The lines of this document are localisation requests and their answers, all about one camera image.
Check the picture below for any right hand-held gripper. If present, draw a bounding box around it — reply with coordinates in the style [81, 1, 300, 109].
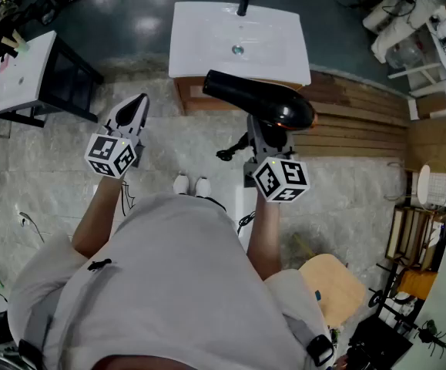
[243, 113, 311, 204]

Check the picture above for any person's white shoe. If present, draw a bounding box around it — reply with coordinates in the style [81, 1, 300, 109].
[173, 173, 190, 197]
[194, 176, 212, 199]

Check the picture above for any person's white right shoe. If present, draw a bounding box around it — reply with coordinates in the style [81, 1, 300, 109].
[194, 176, 212, 199]

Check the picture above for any clear water jug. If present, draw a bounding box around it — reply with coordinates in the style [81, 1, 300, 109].
[384, 39, 426, 69]

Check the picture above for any black clip microphone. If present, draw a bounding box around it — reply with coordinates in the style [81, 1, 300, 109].
[87, 258, 113, 272]

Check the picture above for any person's white shirt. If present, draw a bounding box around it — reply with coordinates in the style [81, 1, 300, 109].
[6, 193, 335, 370]

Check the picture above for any person's white left shoe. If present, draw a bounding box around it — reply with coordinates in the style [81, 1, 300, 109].
[173, 173, 190, 197]

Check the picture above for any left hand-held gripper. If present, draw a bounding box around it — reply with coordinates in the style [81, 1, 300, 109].
[84, 93, 150, 180]

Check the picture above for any thin black floor cable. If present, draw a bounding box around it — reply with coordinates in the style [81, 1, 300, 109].
[18, 210, 46, 244]

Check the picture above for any stack of wooden frames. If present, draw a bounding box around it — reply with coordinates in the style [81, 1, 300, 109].
[384, 204, 446, 271]

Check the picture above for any wooden slat platform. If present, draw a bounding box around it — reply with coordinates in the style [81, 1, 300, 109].
[293, 70, 411, 160]

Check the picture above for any white rolled bedding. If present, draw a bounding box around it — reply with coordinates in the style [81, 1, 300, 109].
[362, 0, 446, 64]

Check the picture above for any black strap buckle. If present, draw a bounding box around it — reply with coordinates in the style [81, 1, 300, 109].
[306, 334, 336, 368]

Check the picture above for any black coiled cable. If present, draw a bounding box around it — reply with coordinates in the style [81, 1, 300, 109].
[236, 210, 257, 236]

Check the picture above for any small white washbasin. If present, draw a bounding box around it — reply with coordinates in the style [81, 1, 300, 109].
[0, 30, 58, 118]

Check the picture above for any white sink counter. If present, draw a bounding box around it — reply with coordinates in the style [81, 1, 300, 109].
[168, 1, 312, 86]

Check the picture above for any brown cardboard sheet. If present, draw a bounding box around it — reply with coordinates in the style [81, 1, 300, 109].
[404, 114, 446, 173]

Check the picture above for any orange box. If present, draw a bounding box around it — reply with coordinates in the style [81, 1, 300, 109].
[399, 269, 438, 301]

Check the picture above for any black hair dryer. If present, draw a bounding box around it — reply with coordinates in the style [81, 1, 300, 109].
[202, 69, 318, 162]

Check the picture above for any person's right forearm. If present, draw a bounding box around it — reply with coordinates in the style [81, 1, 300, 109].
[246, 193, 286, 283]

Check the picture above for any wooden sink cabinet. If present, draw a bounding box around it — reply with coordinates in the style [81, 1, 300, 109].
[174, 76, 304, 114]

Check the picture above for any light wooden stool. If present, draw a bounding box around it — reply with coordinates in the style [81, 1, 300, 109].
[298, 253, 367, 328]

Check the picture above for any person's left forearm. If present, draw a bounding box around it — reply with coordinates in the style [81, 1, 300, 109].
[71, 174, 126, 260]

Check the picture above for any white wire basket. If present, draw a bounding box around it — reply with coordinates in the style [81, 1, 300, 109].
[416, 163, 446, 210]

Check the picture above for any black washbasin cabinet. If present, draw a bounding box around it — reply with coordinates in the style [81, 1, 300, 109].
[0, 35, 105, 129]

